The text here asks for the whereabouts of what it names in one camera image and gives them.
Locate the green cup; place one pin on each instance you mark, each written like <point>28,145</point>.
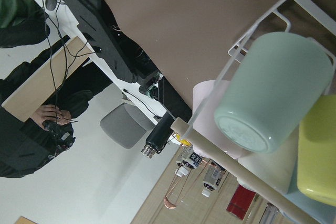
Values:
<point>277,83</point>

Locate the black water bottle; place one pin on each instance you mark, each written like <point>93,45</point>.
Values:
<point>159,136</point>

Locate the wooden board on desk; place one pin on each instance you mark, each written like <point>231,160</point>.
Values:
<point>25,100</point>

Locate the cream cup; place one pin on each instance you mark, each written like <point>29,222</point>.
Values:
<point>274,168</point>

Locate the yellow cup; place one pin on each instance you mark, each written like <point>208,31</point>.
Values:
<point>316,152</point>

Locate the person in green jacket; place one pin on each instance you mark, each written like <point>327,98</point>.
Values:
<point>28,146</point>

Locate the white cup rack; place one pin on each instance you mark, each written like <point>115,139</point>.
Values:
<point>204,147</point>

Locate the pink cup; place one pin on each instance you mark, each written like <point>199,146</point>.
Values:
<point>205,123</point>

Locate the blue cup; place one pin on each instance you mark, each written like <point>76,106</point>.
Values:
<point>321,212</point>

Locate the copper wire bottle rack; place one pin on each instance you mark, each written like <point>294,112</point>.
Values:
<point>191,167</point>

